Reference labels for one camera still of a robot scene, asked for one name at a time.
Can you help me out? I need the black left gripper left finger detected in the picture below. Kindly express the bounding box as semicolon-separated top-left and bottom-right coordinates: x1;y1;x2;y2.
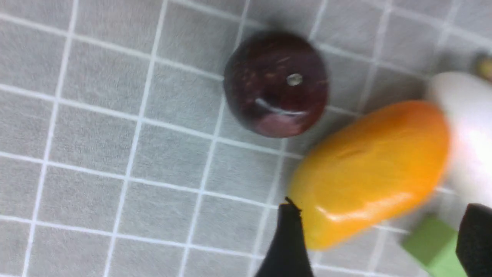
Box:
256;197;314;277

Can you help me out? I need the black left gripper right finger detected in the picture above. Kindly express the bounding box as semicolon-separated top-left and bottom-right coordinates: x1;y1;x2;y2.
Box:
456;204;492;277

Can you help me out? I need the orange mango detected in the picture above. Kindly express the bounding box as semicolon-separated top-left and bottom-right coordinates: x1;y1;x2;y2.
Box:
288;100;450;250

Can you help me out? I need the white radish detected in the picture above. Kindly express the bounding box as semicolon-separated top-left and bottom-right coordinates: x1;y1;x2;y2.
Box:
426;72;492;206

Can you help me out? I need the dark purple passion fruit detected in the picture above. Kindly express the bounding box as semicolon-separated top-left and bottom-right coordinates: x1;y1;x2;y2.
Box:
223;30;330;138

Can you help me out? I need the small green cube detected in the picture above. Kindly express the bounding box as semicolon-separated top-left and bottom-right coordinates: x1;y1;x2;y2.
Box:
401;215;467;277

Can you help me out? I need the grey checked tablecloth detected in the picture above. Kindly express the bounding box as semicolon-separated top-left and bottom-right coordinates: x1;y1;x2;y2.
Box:
0;0;491;277

